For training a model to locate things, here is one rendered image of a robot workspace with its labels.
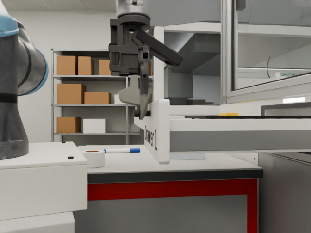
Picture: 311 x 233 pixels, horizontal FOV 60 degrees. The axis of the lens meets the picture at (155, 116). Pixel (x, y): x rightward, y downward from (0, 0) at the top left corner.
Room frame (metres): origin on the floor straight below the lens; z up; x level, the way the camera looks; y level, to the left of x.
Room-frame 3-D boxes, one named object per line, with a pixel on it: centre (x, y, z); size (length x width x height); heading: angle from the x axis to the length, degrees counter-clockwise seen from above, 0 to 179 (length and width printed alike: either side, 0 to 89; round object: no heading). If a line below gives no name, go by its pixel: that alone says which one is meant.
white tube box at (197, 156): (0.90, -0.10, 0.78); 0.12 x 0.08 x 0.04; 80
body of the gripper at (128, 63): (0.58, 0.05, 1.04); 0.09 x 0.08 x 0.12; 97
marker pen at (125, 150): (1.02, 0.13, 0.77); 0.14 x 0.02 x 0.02; 100
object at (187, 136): (0.62, -0.20, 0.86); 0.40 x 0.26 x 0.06; 97
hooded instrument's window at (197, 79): (2.37, -0.44, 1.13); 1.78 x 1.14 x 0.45; 7
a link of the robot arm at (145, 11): (0.58, 0.05, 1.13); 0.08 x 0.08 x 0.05
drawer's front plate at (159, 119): (0.59, 0.00, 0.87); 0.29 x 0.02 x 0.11; 7
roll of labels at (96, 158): (0.76, 0.18, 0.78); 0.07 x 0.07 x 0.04
